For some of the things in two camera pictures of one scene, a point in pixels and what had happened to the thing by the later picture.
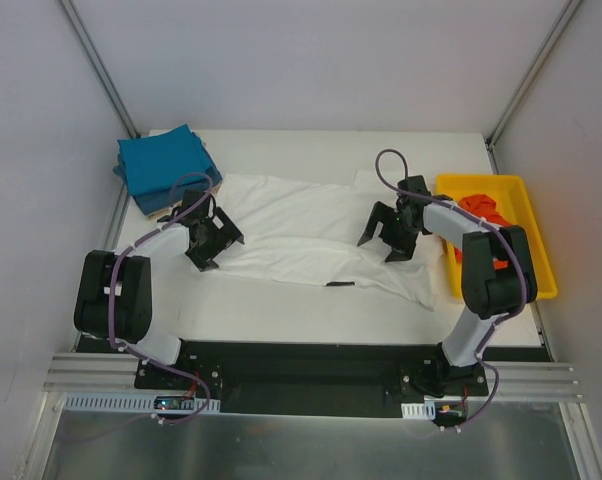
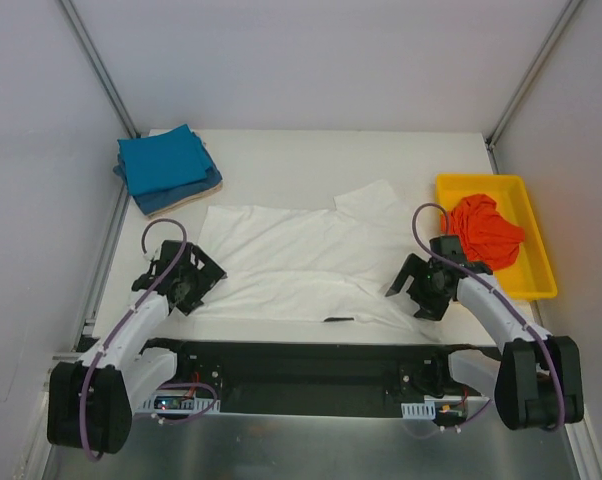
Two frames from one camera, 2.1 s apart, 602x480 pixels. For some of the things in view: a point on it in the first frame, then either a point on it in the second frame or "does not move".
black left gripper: [213, 235] → [207, 272]
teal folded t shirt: [154, 163] does not move
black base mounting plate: [304, 378] does not move
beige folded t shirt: [169, 213] does not move
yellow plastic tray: [513, 203] does not move
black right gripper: [391, 235] → [416, 288]
